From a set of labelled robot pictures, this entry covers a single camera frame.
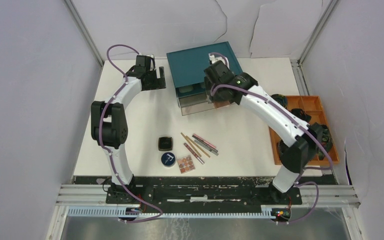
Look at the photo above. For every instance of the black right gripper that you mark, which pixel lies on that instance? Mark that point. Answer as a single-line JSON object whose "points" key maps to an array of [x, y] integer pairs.
{"points": [[209, 86]]}

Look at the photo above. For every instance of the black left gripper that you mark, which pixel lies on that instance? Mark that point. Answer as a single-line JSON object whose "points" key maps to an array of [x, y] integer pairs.
{"points": [[159, 83]]}

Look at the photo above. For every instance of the clear acrylic drawer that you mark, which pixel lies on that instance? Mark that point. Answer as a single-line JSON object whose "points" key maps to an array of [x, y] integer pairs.
{"points": [[194, 103]]}

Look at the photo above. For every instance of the black square powder compact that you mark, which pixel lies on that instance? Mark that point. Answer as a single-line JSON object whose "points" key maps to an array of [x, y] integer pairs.
{"points": [[165, 143]]}

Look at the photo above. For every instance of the eyeshadow palette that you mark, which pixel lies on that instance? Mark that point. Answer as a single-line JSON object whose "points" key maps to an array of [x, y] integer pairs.
{"points": [[185, 164]]}

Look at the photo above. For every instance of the brown square blush compact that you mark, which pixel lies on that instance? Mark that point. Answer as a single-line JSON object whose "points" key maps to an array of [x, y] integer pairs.
{"points": [[221, 104]]}

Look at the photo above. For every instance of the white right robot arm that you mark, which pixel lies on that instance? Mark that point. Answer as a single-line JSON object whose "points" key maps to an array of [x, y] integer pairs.
{"points": [[303, 140]]}

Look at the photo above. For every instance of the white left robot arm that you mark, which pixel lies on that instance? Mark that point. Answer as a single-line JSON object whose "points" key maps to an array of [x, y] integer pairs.
{"points": [[108, 121]]}

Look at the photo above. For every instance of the pink makeup pencil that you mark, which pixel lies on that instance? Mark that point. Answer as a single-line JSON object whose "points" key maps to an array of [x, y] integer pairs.
{"points": [[202, 140]]}

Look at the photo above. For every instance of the grey makeup pencil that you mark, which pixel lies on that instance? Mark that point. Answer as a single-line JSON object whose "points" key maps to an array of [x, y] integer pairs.
{"points": [[211, 150]]}

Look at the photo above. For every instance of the teal drawer organizer box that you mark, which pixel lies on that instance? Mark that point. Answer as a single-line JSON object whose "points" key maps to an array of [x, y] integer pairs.
{"points": [[187, 67]]}

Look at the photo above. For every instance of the rolled dark tie top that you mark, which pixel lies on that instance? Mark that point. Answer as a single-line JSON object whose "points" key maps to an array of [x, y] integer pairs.
{"points": [[281, 99]]}

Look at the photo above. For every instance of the rolled dark tie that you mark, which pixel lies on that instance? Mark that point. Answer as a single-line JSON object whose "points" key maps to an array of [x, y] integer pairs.
{"points": [[282, 147], [301, 114], [281, 99], [326, 142]]}

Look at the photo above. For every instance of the gold pencil right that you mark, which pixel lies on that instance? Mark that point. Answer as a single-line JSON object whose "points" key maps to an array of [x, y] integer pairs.
{"points": [[198, 146]]}

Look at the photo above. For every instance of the gold pencil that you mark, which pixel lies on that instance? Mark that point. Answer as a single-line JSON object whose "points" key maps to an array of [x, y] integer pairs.
{"points": [[191, 145], [198, 146]]}

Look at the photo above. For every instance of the gold pencil left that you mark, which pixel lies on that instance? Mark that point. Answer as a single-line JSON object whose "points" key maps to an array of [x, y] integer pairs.
{"points": [[191, 145]]}

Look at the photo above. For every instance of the red silver lip pencil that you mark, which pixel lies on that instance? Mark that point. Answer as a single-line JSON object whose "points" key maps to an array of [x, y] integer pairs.
{"points": [[194, 153]]}

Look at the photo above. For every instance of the rolled dark tie middle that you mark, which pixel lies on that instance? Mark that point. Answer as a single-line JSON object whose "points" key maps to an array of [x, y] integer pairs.
{"points": [[301, 114]]}

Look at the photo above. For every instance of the round blue tin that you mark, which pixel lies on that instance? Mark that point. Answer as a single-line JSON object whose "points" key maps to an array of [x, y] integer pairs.
{"points": [[168, 159]]}

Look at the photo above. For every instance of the rolled dark tie bottom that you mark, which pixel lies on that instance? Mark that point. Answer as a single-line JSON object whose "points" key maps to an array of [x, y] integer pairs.
{"points": [[282, 147]]}

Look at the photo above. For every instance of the rolled dark tie right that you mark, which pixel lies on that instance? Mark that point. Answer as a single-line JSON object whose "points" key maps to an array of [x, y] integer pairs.
{"points": [[326, 142]]}

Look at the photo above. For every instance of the aluminium frame rail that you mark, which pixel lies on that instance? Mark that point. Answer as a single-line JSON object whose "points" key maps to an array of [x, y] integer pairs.
{"points": [[84, 31]]}

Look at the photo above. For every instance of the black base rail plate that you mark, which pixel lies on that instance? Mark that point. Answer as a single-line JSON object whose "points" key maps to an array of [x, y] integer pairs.
{"points": [[194, 195]]}

